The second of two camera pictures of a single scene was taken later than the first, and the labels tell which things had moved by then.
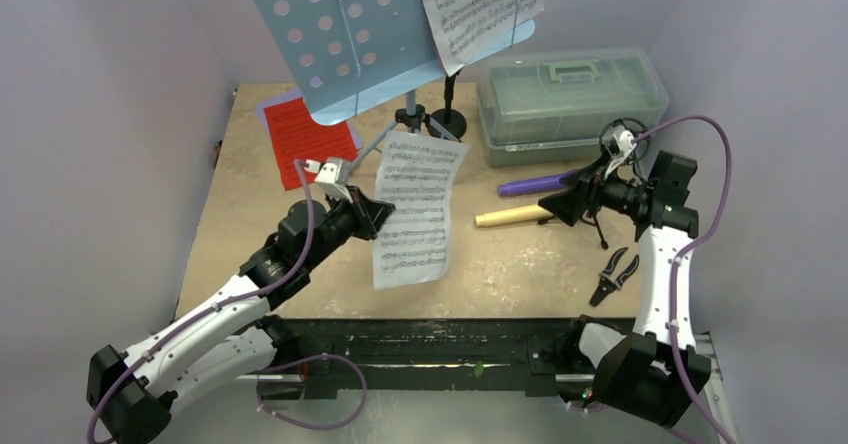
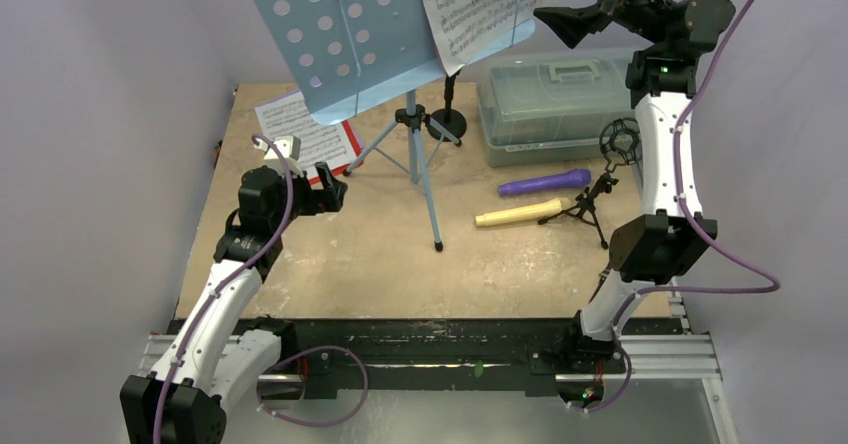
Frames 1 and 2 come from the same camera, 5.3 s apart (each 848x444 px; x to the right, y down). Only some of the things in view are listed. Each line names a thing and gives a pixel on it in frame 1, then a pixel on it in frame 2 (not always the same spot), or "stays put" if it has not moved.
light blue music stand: [351, 35] stays put
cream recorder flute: [517, 215] stays put
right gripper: [586, 191] → [611, 2]
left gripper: [368, 214] → [326, 199]
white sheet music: [471, 4] stays put
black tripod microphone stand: [629, 140] stays put
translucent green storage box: [552, 106] stays put
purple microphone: [533, 184] stays put
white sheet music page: [413, 248] → [321, 145]
